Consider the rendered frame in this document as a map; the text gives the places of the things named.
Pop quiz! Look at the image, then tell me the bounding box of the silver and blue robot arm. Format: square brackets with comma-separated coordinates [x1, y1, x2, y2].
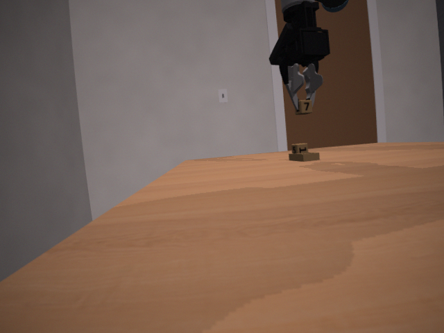
[269, 0, 349, 65]

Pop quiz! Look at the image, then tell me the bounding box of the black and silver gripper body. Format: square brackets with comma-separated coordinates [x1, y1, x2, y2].
[282, 1, 330, 67]

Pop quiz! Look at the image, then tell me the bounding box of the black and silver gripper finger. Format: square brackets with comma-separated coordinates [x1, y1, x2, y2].
[302, 60, 323, 107]
[279, 53, 305, 110]

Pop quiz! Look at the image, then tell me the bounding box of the tan wooden number cube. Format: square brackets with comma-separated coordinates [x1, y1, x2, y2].
[295, 100, 312, 115]
[291, 144, 308, 154]

